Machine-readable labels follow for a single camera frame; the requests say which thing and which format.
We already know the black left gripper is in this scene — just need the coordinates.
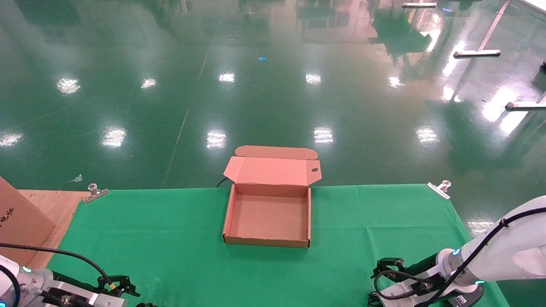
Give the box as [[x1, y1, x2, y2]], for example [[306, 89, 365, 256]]
[[53, 273, 141, 305]]

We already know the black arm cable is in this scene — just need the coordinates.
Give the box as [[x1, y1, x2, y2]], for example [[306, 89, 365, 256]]
[[373, 207, 546, 305], [0, 242, 115, 291]]

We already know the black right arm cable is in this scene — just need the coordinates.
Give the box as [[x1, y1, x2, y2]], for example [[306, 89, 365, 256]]
[[373, 207, 546, 305]]

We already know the metal binder clip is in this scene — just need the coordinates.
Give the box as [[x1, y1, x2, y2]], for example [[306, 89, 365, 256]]
[[427, 180, 452, 200], [82, 183, 110, 204]]

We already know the brown carton with red print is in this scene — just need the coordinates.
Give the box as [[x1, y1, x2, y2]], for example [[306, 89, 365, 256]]
[[0, 177, 56, 267]]

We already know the open brown cardboard box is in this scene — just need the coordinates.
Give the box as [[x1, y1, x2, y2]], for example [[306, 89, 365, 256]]
[[222, 145, 322, 249]]

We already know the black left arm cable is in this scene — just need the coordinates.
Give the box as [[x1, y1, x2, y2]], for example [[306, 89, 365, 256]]
[[0, 242, 115, 291]]

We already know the green tablecloth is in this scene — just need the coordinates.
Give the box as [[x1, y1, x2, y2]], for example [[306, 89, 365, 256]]
[[46, 184, 510, 307]]

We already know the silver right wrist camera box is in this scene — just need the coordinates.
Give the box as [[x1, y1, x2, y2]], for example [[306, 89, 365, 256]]
[[379, 279, 446, 307]]

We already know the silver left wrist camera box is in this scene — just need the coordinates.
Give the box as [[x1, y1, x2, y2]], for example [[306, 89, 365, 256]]
[[41, 281, 128, 307]]

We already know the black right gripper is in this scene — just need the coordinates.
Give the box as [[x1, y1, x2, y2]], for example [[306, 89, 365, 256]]
[[373, 254, 442, 282]]

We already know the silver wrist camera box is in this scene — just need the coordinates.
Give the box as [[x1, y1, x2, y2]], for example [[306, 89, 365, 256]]
[[379, 279, 446, 307], [41, 281, 128, 307]]

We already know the white stand foot with pole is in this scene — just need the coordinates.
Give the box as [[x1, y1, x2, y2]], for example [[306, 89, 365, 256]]
[[453, 0, 511, 58]]

